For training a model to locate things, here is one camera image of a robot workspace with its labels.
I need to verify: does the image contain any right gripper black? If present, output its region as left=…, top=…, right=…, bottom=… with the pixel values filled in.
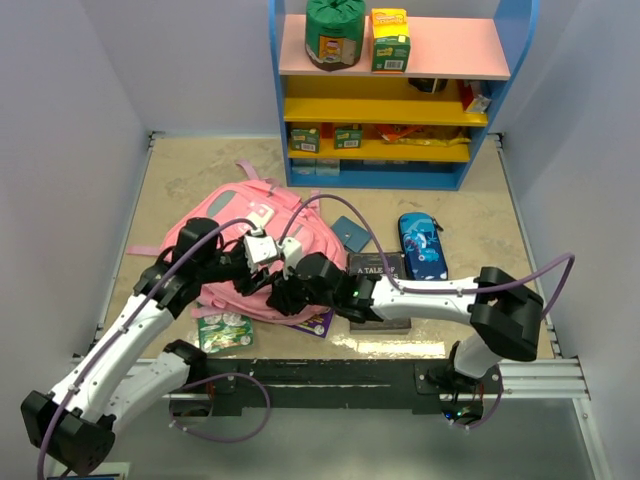
left=266, top=260, right=338, bottom=317

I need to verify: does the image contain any teal blue wallet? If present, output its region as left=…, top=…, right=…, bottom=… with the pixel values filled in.
left=331, top=216, right=371, bottom=253

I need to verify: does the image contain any pink student backpack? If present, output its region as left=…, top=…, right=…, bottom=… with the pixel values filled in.
left=125, top=158, right=346, bottom=326

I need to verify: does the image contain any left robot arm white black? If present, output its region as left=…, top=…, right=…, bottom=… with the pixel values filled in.
left=21, top=218, right=281, bottom=478

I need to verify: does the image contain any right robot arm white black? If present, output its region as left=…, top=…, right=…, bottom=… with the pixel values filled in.
left=267, top=253, right=543, bottom=393

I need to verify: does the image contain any Tale of Two Cities book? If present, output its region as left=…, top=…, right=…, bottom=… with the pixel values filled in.
left=348, top=252, right=412, bottom=335

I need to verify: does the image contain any purple coin book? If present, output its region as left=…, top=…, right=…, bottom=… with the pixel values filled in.
left=290, top=310, right=334, bottom=339

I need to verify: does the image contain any green coin book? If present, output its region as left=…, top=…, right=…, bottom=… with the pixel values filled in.
left=191, top=305, right=254, bottom=354

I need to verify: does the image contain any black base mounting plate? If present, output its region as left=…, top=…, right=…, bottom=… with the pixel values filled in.
left=187, top=358, right=502, bottom=416

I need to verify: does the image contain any blue dinosaur pencil case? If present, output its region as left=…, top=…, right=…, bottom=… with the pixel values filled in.
left=398, top=212, right=448, bottom=280

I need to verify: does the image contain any green box left lower shelf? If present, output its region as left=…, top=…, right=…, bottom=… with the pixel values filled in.
left=289, top=127, right=321, bottom=154

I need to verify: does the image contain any green box right lower shelf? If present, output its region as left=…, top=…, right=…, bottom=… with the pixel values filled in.
left=334, top=123, right=363, bottom=149

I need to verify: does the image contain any blue kids shelf unit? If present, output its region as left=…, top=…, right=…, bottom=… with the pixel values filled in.
left=268, top=1, right=539, bottom=190

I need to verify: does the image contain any orange snack packet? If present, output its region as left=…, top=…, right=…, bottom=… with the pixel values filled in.
left=374, top=124, right=423, bottom=144

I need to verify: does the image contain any yellow snack packet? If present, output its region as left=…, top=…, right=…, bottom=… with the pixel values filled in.
left=396, top=136, right=471, bottom=148

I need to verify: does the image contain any black object middle shelf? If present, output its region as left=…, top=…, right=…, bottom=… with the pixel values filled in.
left=408, top=78, right=448, bottom=94

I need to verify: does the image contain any red white box on shelf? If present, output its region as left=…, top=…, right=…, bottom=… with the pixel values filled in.
left=457, top=80, right=491, bottom=114

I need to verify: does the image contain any yellow green box top shelf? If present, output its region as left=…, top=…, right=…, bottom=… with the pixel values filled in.
left=370, top=8, right=411, bottom=73

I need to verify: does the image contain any green cylindrical package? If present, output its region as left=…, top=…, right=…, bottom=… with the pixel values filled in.
left=305, top=0, right=366, bottom=71

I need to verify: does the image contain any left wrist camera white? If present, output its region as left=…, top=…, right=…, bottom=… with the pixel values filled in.
left=243, top=230, right=280, bottom=273

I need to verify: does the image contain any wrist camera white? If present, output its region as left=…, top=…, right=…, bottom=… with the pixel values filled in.
left=278, top=237, right=304, bottom=279
left=243, top=230, right=280, bottom=273

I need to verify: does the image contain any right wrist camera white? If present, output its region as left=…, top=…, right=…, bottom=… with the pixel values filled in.
left=278, top=237, right=304, bottom=279

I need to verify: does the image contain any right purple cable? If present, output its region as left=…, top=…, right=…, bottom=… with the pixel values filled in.
left=282, top=193, right=576, bottom=321

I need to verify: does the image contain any aluminium frame rail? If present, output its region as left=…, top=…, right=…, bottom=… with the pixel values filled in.
left=83, top=354, right=587, bottom=409

